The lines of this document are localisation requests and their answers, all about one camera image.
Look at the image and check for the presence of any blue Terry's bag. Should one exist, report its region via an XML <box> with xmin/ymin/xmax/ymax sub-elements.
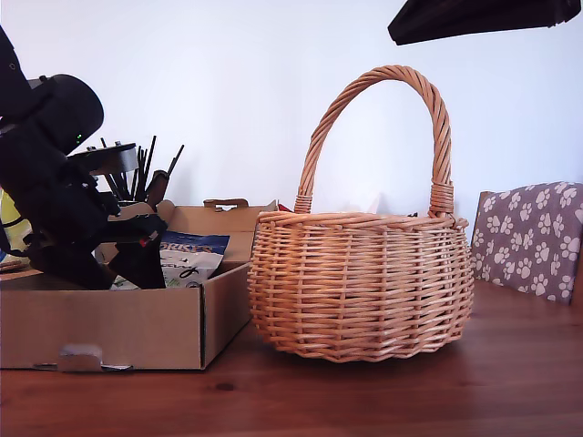
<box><xmin>158</xmin><ymin>229</ymin><xmax>232</xmax><ymax>270</ymax></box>

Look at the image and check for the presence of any black looped cable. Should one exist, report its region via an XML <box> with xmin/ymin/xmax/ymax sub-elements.
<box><xmin>0</xmin><ymin>227</ymin><xmax>36</xmax><ymax>257</ymax></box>

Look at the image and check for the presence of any paw print fabric cover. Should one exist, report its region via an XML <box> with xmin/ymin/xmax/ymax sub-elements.
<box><xmin>469</xmin><ymin>180</ymin><xmax>583</xmax><ymax>305</ymax></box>

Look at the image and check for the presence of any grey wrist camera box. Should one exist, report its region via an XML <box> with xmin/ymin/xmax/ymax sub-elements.
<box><xmin>66</xmin><ymin>141</ymin><xmax>138</xmax><ymax>175</ymax></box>

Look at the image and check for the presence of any yellow-green plastic bag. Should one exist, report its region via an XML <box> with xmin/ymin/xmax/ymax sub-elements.
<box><xmin>0</xmin><ymin>188</ymin><xmax>33</xmax><ymax>256</ymax></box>

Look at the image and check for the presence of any white Galaxy truffle bag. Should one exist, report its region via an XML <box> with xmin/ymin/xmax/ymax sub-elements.
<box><xmin>111</xmin><ymin>261</ymin><xmax>225</xmax><ymax>291</ymax></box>

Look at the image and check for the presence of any brown handle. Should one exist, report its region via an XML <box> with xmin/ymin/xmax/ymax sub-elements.
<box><xmin>148</xmin><ymin>168</ymin><xmax>172</xmax><ymax>206</ymax></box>

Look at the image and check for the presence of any woven wicker basket with handle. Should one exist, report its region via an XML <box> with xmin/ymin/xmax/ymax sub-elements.
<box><xmin>247</xmin><ymin>65</ymin><xmax>476</xmax><ymax>364</ymax></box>

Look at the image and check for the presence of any brown cardboard box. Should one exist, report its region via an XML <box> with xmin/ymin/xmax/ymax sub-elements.
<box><xmin>0</xmin><ymin>198</ymin><xmax>280</xmax><ymax>372</ymax></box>

